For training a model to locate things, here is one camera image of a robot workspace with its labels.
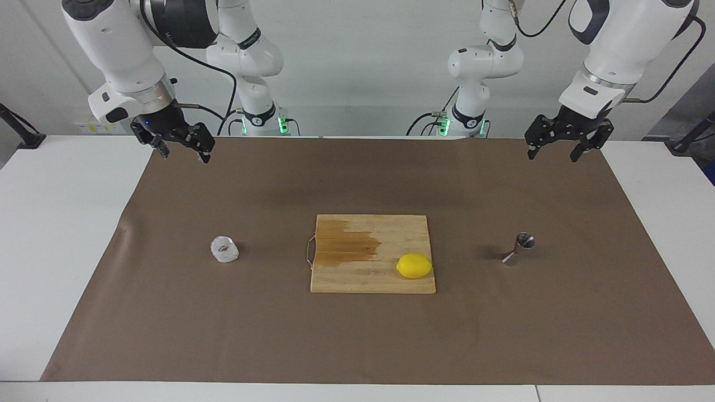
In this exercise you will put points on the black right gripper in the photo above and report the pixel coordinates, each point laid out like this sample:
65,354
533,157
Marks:
165,123

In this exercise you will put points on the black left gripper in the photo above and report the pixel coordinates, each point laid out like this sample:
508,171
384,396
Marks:
581,121

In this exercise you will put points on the steel jigger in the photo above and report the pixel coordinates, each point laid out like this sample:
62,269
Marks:
516,249

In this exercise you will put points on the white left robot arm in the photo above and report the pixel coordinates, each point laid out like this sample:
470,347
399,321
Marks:
620,44

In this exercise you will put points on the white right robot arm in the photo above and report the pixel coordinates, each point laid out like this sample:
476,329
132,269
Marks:
111,44

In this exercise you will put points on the white socket box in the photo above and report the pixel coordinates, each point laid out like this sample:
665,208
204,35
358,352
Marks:
84,127

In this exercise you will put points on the black clamp stand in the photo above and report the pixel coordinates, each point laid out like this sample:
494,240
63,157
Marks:
28,138
682,146

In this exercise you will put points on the blue object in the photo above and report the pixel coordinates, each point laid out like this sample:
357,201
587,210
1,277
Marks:
711,173

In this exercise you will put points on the yellow lemon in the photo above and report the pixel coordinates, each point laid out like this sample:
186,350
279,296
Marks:
414,266

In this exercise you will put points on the wooden cutting board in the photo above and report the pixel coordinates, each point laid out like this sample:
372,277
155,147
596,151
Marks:
368,279

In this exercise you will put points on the brown paper table mat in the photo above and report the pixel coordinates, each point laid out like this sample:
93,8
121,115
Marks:
357,335

